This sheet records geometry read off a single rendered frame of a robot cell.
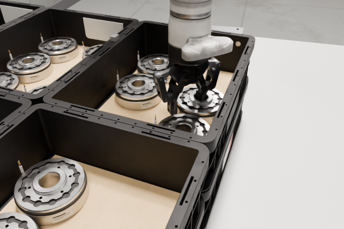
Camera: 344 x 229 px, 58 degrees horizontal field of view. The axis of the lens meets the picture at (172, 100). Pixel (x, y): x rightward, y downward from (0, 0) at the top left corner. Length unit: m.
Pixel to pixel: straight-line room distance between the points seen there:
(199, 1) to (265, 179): 0.41
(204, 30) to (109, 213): 0.32
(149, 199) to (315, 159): 0.44
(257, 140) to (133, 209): 0.42
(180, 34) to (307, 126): 0.49
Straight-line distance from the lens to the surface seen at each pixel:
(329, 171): 0.80
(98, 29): 0.92
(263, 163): 0.76
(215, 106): 0.63
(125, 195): 0.51
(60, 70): 0.86
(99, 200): 0.51
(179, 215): 0.36
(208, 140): 0.45
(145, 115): 0.65
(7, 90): 0.62
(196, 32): 0.52
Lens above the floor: 1.23
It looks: 35 degrees down
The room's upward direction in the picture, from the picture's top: straight up
